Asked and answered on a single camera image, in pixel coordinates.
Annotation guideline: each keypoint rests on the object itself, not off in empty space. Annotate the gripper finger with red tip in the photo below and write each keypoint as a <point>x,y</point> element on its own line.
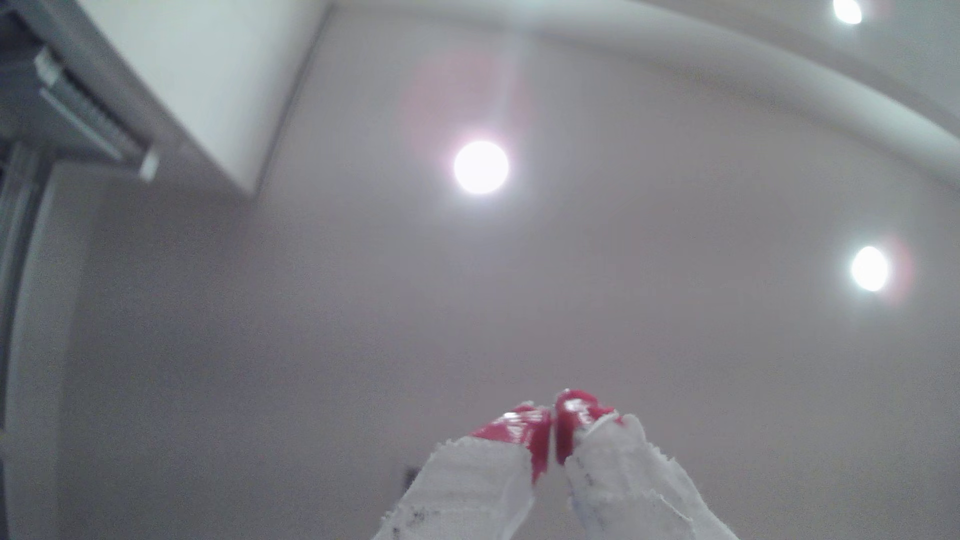
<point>480,480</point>
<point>622,480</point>

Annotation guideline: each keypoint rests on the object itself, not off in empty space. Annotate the round ceiling light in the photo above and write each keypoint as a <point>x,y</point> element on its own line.
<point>847,10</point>
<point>481,166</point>
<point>870,268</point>

